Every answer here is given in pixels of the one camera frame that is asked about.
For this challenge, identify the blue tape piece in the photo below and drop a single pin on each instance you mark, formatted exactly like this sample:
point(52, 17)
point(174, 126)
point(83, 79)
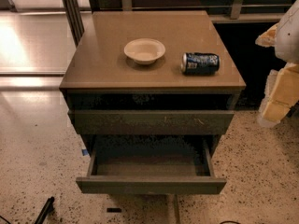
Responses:
point(84, 152)

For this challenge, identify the blue soda can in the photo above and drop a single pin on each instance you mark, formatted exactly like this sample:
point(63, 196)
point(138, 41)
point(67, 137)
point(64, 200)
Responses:
point(196, 63)

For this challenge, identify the black tape piece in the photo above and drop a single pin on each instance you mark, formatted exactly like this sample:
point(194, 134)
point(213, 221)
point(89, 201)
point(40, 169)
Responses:
point(113, 210)

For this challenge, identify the top drawer grey front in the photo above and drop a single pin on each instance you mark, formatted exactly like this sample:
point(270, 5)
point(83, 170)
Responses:
point(148, 122)

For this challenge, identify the white paper bowl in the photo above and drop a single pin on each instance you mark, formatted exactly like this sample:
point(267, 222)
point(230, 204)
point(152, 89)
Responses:
point(144, 51)

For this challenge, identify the black object on floor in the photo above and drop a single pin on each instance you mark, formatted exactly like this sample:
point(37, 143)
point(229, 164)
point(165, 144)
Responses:
point(47, 209)

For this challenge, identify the drawer grey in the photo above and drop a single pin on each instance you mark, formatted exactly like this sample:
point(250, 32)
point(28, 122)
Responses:
point(165, 167)
point(148, 122)

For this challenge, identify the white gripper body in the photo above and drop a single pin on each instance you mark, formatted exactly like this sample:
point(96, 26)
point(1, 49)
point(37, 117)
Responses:
point(289, 37)

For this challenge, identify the grey drawer cabinet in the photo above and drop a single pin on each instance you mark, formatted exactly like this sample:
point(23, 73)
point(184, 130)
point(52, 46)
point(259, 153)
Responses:
point(101, 77)

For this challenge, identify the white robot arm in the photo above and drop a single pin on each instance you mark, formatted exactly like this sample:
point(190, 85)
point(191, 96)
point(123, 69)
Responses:
point(284, 36)

